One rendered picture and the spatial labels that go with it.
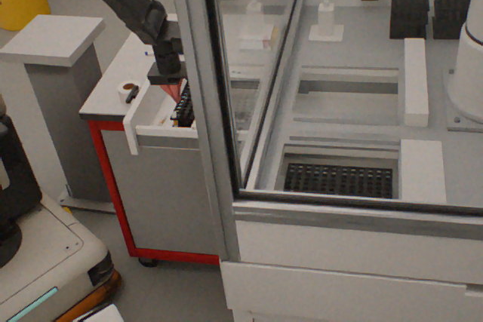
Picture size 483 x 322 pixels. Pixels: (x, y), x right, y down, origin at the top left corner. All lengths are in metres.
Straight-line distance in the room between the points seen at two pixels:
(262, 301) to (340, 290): 0.16
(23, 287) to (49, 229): 0.25
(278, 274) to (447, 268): 0.29
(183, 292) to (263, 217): 1.31
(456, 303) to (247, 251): 0.37
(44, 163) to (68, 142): 0.51
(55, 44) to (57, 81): 0.14
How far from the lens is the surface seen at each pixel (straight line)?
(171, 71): 1.46
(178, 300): 2.27
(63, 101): 2.38
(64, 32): 2.35
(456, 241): 1.02
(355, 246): 1.04
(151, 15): 1.37
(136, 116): 1.54
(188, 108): 1.55
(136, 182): 2.02
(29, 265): 2.16
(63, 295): 2.14
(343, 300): 1.15
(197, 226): 2.10
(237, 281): 1.15
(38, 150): 3.10
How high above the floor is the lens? 1.79
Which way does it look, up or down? 39 degrees down
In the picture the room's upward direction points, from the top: 7 degrees counter-clockwise
